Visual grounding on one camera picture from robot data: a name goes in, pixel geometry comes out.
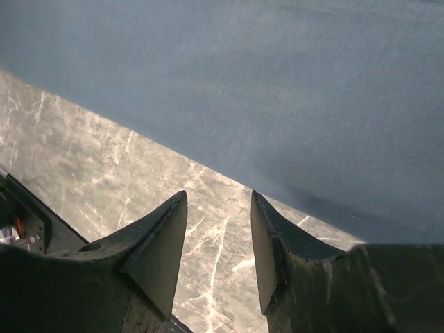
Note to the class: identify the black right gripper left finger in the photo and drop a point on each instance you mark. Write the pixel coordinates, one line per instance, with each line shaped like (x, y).
(124, 282)

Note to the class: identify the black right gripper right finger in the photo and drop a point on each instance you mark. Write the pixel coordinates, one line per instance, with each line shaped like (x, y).
(307, 285)

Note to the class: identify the teal blue t shirt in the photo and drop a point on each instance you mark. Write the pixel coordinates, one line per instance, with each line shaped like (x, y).
(332, 107)

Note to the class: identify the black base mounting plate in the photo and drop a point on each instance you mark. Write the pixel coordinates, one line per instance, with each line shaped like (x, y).
(28, 223)

